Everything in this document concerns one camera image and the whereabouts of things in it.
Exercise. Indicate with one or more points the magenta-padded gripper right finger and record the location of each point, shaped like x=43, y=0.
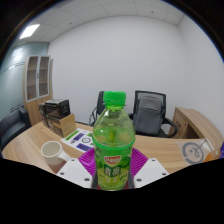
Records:
x=151, y=171

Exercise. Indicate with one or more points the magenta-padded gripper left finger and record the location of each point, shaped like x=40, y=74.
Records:
x=74, y=171

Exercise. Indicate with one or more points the green drink bottle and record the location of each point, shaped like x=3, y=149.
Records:
x=113, y=146

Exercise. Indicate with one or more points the pink and white mug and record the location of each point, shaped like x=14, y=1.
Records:
x=51, y=150

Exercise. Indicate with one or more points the white green purple leaflet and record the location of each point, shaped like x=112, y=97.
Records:
x=78, y=138

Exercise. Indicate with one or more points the small brown cardboard box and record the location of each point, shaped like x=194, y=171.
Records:
x=66, y=126

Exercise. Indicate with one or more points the clear bag with round print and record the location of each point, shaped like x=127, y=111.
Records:
x=193, y=151

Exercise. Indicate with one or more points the grey backpack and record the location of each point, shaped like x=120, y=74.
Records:
x=148, y=115

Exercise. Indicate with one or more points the wooden side desk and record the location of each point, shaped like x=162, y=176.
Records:
x=193, y=121

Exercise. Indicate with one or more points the black ribbed box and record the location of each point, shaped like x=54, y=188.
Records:
x=57, y=108

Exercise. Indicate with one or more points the black sofa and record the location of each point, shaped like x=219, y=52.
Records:
x=13, y=126

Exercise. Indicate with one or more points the wooden shelf unit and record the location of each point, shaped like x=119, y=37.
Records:
x=36, y=83

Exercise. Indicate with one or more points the ceiling light panel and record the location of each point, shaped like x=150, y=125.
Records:
x=29, y=31

